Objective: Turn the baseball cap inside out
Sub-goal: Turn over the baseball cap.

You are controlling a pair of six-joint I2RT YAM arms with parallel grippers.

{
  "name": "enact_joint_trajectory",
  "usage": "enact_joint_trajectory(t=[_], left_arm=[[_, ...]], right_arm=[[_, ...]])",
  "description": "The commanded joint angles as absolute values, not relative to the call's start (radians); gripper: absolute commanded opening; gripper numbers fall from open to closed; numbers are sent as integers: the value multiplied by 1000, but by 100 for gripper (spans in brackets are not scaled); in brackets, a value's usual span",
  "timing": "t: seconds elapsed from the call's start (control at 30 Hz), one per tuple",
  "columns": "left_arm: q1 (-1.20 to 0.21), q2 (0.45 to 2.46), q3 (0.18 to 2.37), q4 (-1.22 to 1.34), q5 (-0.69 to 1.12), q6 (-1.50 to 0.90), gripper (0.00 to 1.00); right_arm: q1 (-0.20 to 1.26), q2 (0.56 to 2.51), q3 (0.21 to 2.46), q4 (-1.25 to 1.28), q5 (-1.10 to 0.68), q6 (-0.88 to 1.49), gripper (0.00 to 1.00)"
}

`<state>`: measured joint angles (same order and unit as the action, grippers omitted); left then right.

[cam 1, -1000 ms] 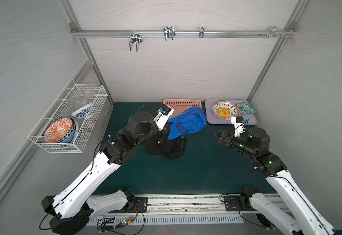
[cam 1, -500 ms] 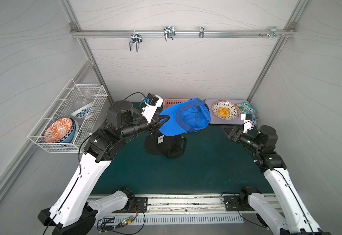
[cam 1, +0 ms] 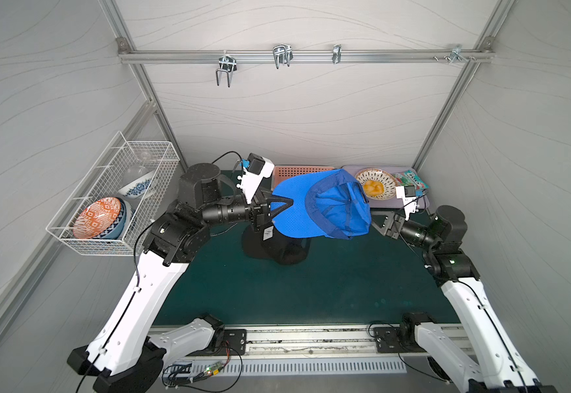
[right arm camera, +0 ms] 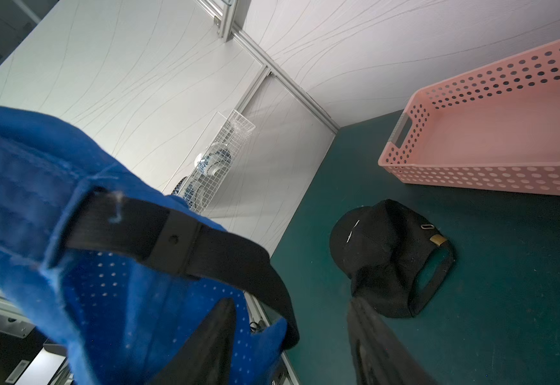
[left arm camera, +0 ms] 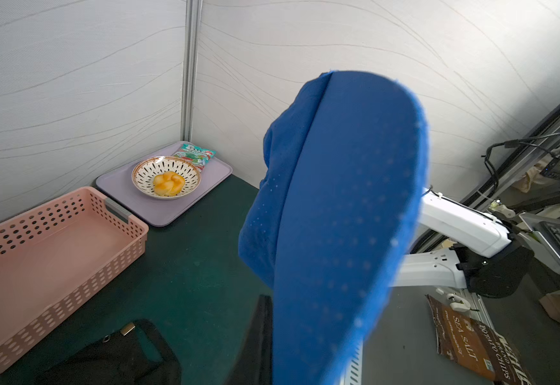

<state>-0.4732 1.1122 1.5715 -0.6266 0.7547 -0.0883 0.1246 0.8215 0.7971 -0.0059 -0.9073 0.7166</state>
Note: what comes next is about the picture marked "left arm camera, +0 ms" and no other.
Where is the patterned bowl with fruit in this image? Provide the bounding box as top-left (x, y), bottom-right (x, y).
top-left (132, 157), bottom-right (202, 200)

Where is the brown snack bag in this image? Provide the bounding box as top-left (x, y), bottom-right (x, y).
top-left (426, 295), bottom-right (533, 384)

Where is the lilac tray mat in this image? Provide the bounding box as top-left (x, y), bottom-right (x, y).
top-left (95, 141), bottom-right (233, 228)

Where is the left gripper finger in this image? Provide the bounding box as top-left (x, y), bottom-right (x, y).
top-left (225, 295), bottom-right (273, 385)

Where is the black baseball cap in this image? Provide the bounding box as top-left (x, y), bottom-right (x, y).
top-left (35, 319), bottom-right (182, 385)

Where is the green snack packet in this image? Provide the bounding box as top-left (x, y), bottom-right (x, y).
top-left (172, 143), bottom-right (216, 171)

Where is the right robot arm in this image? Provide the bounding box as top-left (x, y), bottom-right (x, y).
top-left (393, 190), bottom-right (535, 298)

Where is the blue baseball cap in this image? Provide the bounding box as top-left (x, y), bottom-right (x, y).
top-left (238, 71), bottom-right (428, 384)

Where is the pink plastic basket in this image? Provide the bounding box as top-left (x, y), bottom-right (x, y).
top-left (0, 187), bottom-right (148, 374)

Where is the white perforated vent strip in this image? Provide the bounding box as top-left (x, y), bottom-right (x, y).
top-left (339, 342), bottom-right (363, 385)

